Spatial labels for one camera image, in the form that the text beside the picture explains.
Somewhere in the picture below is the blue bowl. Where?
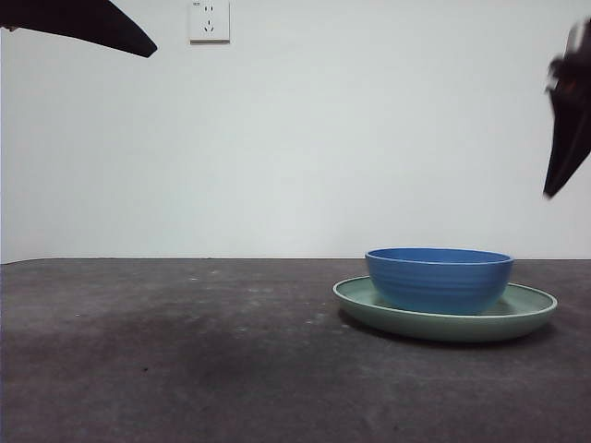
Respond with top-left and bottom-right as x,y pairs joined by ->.
364,247 -> 515,316

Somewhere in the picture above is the green plate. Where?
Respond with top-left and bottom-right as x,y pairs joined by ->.
332,275 -> 559,343

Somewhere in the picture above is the white wall socket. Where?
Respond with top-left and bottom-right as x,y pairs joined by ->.
187,0 -> 231,46

